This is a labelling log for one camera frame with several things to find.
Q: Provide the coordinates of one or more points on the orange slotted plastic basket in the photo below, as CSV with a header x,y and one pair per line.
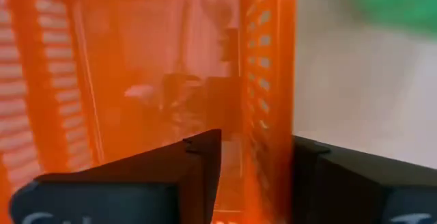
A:
x,y
153,63

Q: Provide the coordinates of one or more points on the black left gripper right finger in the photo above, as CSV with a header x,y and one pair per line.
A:
x,y
358,190

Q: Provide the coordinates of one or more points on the large green slotted plastic basket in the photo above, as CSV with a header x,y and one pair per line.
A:
x,y
399,2

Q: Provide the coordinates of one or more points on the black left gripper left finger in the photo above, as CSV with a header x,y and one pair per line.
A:
x,y
136,190

